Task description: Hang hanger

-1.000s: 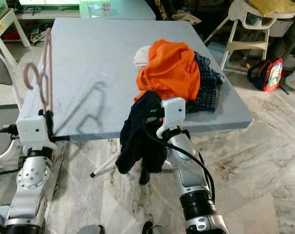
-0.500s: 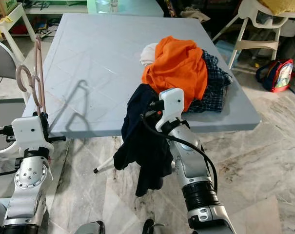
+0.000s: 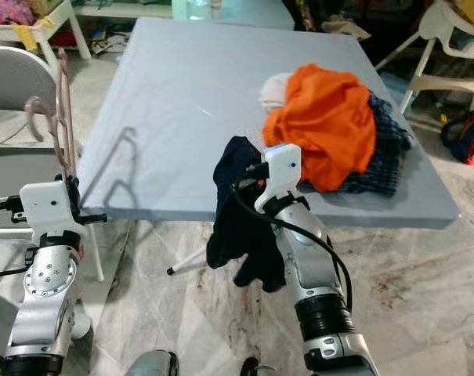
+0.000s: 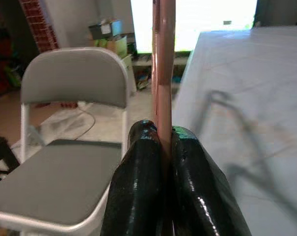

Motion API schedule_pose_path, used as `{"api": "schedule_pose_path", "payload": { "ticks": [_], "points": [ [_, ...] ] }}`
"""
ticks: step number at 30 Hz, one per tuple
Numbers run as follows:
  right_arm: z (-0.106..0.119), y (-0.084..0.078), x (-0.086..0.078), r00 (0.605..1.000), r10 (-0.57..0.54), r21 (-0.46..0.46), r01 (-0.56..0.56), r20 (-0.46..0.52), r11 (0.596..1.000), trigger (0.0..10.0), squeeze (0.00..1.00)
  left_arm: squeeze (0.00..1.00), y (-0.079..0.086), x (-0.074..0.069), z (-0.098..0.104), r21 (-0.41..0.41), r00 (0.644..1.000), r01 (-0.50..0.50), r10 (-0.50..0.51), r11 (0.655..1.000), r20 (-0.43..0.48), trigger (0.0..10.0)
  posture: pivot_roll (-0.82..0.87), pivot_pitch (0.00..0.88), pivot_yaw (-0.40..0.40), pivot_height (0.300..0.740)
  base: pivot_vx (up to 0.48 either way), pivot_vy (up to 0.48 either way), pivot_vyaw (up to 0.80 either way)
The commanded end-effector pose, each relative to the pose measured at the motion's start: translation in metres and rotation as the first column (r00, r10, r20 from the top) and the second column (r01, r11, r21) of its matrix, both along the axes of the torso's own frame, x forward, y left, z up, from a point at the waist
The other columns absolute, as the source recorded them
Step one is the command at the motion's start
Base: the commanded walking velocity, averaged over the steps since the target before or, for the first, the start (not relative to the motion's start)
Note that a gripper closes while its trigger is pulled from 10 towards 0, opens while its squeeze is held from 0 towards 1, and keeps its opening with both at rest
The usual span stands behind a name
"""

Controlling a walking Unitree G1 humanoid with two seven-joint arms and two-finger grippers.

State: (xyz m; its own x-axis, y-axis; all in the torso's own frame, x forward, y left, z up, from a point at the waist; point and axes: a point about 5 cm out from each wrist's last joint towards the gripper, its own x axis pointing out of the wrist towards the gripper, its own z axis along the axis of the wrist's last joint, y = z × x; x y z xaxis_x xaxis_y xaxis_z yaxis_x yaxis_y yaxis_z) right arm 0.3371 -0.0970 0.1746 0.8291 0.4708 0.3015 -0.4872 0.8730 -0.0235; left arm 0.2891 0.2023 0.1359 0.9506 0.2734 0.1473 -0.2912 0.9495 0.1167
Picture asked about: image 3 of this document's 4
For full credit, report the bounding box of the pink clothes hanger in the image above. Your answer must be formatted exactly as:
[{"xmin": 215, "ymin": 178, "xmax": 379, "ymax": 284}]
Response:
[{"xmin": 25, "ymin": 47, "xmax": 81, "ymax": 181}]

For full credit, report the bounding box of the orange garment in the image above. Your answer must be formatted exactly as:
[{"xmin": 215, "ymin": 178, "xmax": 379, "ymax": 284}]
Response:
[{"xmin": 262, "ymin": 63, "xmax": 378, "ymax": 193}]

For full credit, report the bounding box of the grey folding table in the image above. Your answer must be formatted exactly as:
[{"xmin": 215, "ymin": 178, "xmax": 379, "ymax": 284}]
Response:
[{"xmin": 76, "ymin": 17, "xmax": 461, "ymax": 277}]

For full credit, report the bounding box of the cream white garment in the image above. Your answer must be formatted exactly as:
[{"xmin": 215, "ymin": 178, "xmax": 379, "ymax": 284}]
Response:
[{"xmin": 259, "ymin": 72, "xmax": 292, "ymax": 112}]

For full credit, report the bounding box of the grey white folding chair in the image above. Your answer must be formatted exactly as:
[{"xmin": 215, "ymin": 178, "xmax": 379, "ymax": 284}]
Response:
[{"xmin": 0, "ymin": 45, "xmax": 81, "ymax": 236}]

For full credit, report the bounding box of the dark checked garment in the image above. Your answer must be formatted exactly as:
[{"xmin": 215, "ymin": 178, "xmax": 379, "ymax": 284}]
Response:
[{"xmin": 303, "ymin": 92, "xmax": 414, "ymax": 197}]

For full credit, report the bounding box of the robot left leg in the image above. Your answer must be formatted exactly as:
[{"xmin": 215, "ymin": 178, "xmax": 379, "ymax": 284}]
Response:
[{"xmin": 125, "ymin": 350, "xmax": 179, "ymax": 376}]

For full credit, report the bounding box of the robot leg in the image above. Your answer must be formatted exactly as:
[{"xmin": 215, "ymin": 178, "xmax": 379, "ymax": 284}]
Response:
[
  {"xmin": 239, "ymin": 358, "xmax": 278, "ymax": 376},
  {"xmin": 125, "ymin": 350, "xmax": 179, "ymax": 376}
]

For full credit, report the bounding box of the white shelf unit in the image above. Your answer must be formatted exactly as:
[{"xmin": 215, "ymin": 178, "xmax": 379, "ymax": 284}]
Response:
[{"xmin": 0, "ymin": 0, "xmax": 92, "ymax": 62}]

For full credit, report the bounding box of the robot right leg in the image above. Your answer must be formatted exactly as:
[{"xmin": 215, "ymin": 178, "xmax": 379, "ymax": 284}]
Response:
[{"xmin": 239, "ymin": 358, "xmax": 278, "ymax": 376}]

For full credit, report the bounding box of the pink cloth heap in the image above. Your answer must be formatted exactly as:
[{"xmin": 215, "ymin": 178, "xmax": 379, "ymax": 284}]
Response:
[{"xmin": 0, "ymin": 0, "xmax": 34, "ymax": 27}]

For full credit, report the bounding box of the white high chair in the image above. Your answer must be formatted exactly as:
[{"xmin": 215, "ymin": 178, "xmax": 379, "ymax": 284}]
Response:
[{"xmin": 374, "ymin": 0, "xmax": 474, "ymax": 114}]

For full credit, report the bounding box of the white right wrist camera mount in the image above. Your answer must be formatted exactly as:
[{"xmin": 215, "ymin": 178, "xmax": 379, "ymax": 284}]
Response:
[{"xmin": 254, "ymin": 143, "xmax": 302, "ymax": 214}]

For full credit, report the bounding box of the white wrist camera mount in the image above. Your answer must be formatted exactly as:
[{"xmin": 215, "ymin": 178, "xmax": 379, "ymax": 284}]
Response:
[
  {"xmin": 21, "ymin": 182, "xmax": 85, "ymax": 240},
  {"xmin": 254, "ymin": 143, "xmax": 302, "ymax": 214}
]

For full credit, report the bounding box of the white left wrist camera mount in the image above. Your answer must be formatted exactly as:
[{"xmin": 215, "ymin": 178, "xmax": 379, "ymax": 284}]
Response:
[{"xmin": 21, "ymin": 182, "xmax": 85, "ymax": 240}]

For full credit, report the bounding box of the black left camera cable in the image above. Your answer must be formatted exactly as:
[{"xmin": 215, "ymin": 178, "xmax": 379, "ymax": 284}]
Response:
[{"xmin": 0, "ymin": 200, "xmax": 26, "ymax": 214}]

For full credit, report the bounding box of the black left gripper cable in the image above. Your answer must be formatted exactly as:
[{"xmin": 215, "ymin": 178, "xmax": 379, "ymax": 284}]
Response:
[{"xmin": 0, "ymin": 266, "xmax": 34, "ymax": 281}]

